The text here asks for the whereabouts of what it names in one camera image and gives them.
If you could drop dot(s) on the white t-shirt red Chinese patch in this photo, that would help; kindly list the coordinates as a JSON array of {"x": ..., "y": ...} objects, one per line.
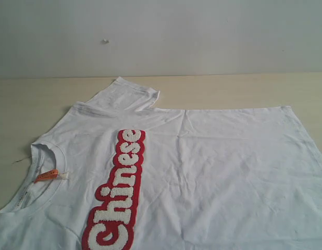
[{"x": 132, "y": 176}]

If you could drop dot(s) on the orange neck tag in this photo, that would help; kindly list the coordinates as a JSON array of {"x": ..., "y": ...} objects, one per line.
[{"x": 49, "y": 175}]

